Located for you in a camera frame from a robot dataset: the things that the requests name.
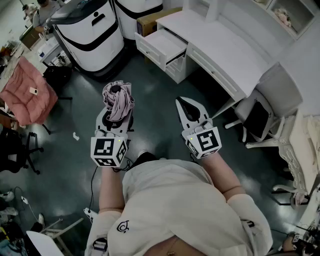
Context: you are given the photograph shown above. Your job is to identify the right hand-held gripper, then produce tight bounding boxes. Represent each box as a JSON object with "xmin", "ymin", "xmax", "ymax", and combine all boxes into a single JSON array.
[{"xmin": 175, "ymin": 96, "xmax": 223, "ymax": 160}]

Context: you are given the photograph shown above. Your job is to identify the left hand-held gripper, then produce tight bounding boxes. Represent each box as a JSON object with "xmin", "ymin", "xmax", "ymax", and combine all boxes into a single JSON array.
[{"xmin": 90, "ymin": 107, "xmax": 135, "ymax": 168}]

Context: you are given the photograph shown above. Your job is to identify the pink and black cloth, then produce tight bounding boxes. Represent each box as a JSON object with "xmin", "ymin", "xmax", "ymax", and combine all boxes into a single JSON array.
[{"xmin": 102, "ymin": 80, "xmax": 136, "ymax": 124}]

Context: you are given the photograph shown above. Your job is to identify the white drawer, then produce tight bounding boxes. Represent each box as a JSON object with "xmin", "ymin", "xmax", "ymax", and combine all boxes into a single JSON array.
[{"xmin": 134, "ymin": 27, "xmax": 189, "ymax": 72}]

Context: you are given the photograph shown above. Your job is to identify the person's left forearm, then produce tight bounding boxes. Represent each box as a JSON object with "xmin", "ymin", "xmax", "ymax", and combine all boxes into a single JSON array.
[{"xmin": 98, "ymin": 164, "xmax": 126, "ymax": 214}]

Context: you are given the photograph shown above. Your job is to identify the person's right forearm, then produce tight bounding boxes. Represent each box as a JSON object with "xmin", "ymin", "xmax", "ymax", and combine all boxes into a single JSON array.
[{"xmin": 199, "ymin": 151, "xmax": 247, "ymax": 201}]

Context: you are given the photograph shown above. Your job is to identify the white desk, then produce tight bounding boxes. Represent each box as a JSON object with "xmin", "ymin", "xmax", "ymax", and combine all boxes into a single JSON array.
[{"xmin": 156, "ymin": 0, "xmax": 283, "ymax": 119}]

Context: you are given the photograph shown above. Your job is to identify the white desk hutch shelf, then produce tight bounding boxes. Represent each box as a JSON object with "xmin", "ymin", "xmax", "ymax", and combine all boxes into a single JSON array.
[{"xmin": 182, "ymin": 0, "xmax": 320, "ymax": 41}]

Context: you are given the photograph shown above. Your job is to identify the person's black trouser leg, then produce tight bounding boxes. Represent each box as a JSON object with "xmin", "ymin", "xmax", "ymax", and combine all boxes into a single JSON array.
[{"xmin": 136, "ymin": 151, "xmax": 159, "ymax": 167}]

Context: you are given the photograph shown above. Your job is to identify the black backpack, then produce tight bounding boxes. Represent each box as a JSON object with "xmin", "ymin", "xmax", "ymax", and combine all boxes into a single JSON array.
[{"xmin": 42, "ymin": 65, "xmax": 74, "ymax": 94}]

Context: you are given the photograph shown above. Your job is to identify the person's white sweatshirt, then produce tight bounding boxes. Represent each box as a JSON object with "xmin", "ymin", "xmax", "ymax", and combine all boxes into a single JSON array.
[{"xmin": 84, "ymin": 158, "xmax": 274, "ymax": 256}]

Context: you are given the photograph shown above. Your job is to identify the white robot with grey top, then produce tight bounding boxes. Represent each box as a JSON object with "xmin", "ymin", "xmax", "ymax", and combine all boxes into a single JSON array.
[{"xmin": 45, "ymin": 0, "xmax": 126, "ymax": 82}]

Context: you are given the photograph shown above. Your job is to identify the white padded chair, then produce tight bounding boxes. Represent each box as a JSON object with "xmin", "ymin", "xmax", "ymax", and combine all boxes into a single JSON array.
[{"xmin": 224, "ymin": 63, "xmax": 305, "ymax": 149}]

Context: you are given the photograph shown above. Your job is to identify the white power strip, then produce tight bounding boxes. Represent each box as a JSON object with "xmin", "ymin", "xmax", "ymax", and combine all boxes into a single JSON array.
[{"xmin": 83, "ymin": 206, "xmax": 99, "ymax": 221}]

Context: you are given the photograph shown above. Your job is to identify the pink quilt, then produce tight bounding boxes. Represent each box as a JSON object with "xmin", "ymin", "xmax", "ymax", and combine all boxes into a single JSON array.
[{"xmin": 0, "ymin": 56, "xmax": 59, "ymax": 127}]

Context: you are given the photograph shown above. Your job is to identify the brown cardboard box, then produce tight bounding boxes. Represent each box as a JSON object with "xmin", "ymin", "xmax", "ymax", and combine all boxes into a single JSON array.
[{"xmin": 136, "ymin": 6, "xmax": 184, "ymax": 39}]

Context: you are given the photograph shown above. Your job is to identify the black office chair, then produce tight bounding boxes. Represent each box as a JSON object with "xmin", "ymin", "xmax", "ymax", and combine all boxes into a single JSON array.
[{"xmin": 0, "ymin": 124, "xmax": 45, "ymax": 176}]

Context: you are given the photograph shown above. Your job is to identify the white and black robot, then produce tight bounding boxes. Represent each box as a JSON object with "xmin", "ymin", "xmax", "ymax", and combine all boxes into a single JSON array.
[{"xmin": 113, "ymin": 0, "xmax": 164, "ymax": 41}]

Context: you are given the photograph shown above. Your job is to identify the ornate white carved furniture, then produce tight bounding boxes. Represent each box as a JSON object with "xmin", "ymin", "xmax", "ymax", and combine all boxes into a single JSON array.
[{"xmin": 245, "ymin": 109, "xmax": 320, "ymax": 206}]

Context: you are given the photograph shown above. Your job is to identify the pink flowers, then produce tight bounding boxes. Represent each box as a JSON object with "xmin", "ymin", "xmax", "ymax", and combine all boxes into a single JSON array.
[{"xmin": 273, "ymin": 7, "xmax": 292, "ymax": 28}]

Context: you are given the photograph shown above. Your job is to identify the white stool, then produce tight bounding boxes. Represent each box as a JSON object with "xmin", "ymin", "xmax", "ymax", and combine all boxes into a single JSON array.
[{"xmin": 25, "ymin": 217, "xmax": 85, "ymax": 256}]

